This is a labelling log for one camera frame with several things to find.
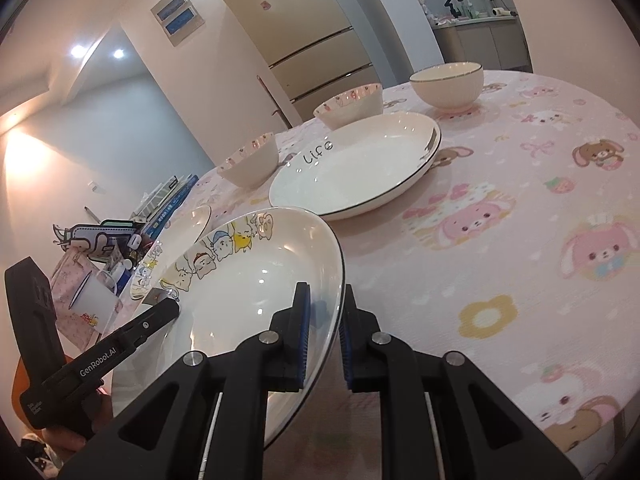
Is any white bowl dark rim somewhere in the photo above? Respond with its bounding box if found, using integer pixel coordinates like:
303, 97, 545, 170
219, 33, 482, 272
409, 62, 484, 110

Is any black faucet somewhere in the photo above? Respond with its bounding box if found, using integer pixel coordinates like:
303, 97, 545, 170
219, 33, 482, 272
444, 0, 464, 18

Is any small white cartoon plate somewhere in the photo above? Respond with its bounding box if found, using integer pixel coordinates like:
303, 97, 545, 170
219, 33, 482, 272
129, 205, 212, 300

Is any cartoon pencil case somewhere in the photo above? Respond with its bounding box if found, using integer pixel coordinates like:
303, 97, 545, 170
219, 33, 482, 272
52, 220, 143, 263

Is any stack of blue books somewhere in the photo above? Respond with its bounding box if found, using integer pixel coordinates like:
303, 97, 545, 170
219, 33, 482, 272
130, 174, 200, 240

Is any beige bathroom vanity cabinet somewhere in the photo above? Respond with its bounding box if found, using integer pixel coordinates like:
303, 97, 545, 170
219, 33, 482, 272
433, 18, 533, 73

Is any white hair dryer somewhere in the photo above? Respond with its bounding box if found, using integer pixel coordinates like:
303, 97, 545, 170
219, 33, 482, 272
491, 8, 518, 18

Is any person left hand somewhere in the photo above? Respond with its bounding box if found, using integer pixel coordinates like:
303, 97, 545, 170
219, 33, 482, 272
42, 392, 113, 462

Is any beige refrigerator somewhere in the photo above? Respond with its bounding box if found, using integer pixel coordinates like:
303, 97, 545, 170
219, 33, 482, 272
224, 0, 378, 120

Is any blue framed wall picture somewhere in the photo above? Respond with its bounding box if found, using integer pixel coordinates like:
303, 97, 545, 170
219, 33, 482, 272
151, 0, 204, 47

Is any pink strawberry bowl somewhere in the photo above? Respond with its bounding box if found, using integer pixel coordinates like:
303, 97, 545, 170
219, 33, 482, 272
217, 132, 279, 188
314, 84, 383, 130

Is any white cartoon animal plate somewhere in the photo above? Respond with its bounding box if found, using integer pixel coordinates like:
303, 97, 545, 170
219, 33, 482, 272
111, 207, 346, 444

